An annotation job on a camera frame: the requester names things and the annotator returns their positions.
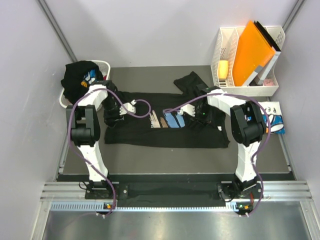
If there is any black brushstroke print t-shirt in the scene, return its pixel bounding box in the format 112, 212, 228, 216
104, 71, 230, 149

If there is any folded white daisy t-shirt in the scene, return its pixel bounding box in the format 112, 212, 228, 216
259, 101, 285, 135

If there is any dark grey table mat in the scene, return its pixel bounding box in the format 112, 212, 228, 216
56, 65, 296, 182

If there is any pink small item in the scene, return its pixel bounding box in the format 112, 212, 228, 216
263, 78, 274, 87

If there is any black daisy print t-shirt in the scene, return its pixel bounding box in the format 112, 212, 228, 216
60, 60, 104, 104

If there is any black folder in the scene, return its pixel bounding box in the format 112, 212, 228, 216
253, 21, 281, 52

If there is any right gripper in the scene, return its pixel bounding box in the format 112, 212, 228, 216
191, 104, 213, 127

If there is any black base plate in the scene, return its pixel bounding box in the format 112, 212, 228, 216
79, 173, 261, 207

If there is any aluminium frame rail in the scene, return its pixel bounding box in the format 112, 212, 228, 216
40, 180, 312, 202

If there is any white grey binder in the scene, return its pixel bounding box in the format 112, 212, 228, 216
249, 50, 281, 86

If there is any grey cable duct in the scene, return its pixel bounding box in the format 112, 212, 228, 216
50, 201, 249, 213

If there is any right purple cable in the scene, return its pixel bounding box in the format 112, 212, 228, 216
162, 92, 272, 217

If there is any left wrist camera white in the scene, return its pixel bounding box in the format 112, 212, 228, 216
119, 99, 137, 116

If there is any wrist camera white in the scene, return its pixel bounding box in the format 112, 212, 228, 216
177, 104, 196, 117
119, 99, 137, 116

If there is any yellow sponge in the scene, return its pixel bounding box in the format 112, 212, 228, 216
217, 60, 229, 79

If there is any purple cable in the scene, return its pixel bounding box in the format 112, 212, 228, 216
67, 87, 152, 216
162, 92, 272, 217

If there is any white file organizer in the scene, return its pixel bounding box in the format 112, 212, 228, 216
210, 27, 279, 97

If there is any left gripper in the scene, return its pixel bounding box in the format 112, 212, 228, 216
101, 96, 125, 129

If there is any orange folder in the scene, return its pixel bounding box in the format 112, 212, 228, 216
232, 20, 276, 87

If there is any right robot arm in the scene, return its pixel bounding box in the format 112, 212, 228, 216
195, 84, 267, 198

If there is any white laundry basket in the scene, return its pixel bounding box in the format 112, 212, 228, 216
59, 59, 111, 108

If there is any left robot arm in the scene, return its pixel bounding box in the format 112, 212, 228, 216
65, 80, 123, 199

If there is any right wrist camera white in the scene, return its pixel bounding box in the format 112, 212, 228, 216
177, 104, 196, 117

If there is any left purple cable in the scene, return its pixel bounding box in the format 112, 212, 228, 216
67, 87, 152, 216

